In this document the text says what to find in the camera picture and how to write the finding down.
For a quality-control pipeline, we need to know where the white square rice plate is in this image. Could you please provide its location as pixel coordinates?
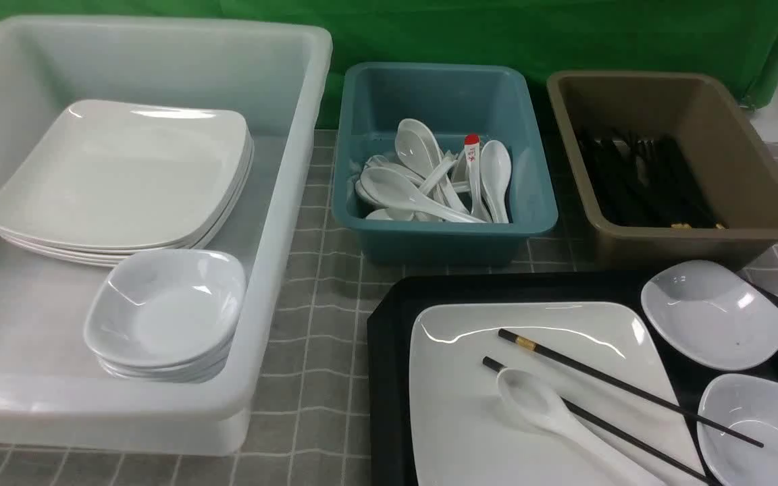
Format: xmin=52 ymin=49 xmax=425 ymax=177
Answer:
xmin=409 ymin=301 xmax=704 ymax=485

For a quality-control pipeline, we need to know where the black chopstick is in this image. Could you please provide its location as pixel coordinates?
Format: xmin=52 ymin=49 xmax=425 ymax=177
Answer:
xmin=497 ymin=328 xmax=764 ymax=448
xmin=482 ymin=356 xmax=710 ymax=483

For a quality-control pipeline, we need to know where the white soup spoon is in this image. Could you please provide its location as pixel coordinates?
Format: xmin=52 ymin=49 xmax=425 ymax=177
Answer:
xmin=495 ymin=366 xmax=664 ymax=485

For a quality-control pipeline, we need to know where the stack of white bowls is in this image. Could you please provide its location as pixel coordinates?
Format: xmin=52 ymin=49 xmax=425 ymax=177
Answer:
xmin=83 ymin=249 xmax=247 ymax=383

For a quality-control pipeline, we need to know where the stack of white plates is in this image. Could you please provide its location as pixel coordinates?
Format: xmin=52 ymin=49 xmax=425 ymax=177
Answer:
xmin=0 ymin=99 xmax=255 ymax=267

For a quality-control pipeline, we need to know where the large white plastic bin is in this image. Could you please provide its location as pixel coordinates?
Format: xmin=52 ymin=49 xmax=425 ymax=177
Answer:
xmin=0 ymin=16 xmax=332 ymax=456

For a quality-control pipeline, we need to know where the grey checked tablecloth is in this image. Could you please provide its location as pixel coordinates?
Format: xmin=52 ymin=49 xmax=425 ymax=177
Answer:
xmin=0 ymin=130 xmax=778 ymax=485

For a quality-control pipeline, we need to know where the black serving tray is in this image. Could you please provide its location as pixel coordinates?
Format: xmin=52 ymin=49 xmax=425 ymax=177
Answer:
xmin=367 ymin=271 xmax=778 ymax=485

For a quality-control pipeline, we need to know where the pile of white spoons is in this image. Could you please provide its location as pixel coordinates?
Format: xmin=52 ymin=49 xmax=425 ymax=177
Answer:
xmin=354 ymin=119 xmax=513 ymax=224

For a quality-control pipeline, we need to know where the teal plastic bin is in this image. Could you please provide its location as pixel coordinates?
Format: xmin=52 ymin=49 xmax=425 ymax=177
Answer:
xmin=332 ymin=62 xmax=559 ymax=267

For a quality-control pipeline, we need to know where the red tipped white spoon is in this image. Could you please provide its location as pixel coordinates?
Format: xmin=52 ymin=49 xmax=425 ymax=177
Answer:
xmin=463 ymin=133 xmax=492 ymax=222

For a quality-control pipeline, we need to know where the pile of black chopsticks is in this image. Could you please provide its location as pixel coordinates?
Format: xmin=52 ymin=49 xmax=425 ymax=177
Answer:
xmin=575 ymin=129 xmax=726 ymax=230

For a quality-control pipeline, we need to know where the brown plastic bin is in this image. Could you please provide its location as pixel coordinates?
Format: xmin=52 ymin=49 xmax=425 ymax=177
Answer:
xmin=547 ymin=70 xmax=778 ymax=269

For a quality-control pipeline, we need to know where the green cloth backdrop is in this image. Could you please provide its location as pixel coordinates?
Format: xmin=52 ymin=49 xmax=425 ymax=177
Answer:
xmin=0 ymin=1 xmax=778 ymax=128

